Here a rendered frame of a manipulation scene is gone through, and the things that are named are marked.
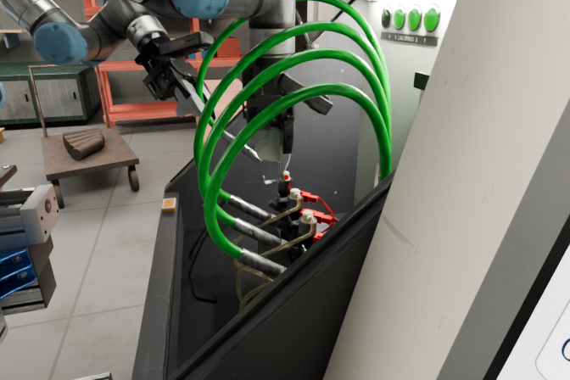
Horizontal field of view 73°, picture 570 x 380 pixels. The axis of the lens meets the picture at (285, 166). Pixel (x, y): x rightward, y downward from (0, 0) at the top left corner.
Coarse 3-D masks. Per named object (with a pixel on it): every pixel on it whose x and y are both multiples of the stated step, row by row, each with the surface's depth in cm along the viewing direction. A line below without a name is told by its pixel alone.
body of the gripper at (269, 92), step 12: (264, 60) 61; (276, 60) 61; (252, 72) 64; (264, 84) 64; (276, 84) 64; (252, 96) 65; (264, 96) 64; (276, 96) 64; (252, 108) 64; (264, 108) 64; (276, 120) 65
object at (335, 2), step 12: (300, 0) 68; (312, 0) 67; (324, 0) 67; (336, 0) 66; (348, 12) 67; (240, 24) 71; (360, 24) 67; (372, 36) 67; (216, 48) 73; (204, 60) 74; (384, 60) 69; (204, 72) 75
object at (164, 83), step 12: (156, 36) 78; (168, 36) 81; (144, 48) 79; (156, 48) 79; (144, 60) 81; (156, 60) 80; (168, 60) 76; (180, 60) 79; (156, 72) 78; (168, 72) 76; (180, 72) 76; (192, 72) 80; (156, 84) 78; (168, 84) 78; (156, 96) 78; (168, 96) 80
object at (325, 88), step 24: (288, 96) 42; (312, 96) 42; (360, 96) 43; (264, 120) 42; (240, 144) 42; (384, 144) 46; (216, 168) 43; (384, 168) 48; (216, 192) 44; (216, 240) 46; (264, 264) 49
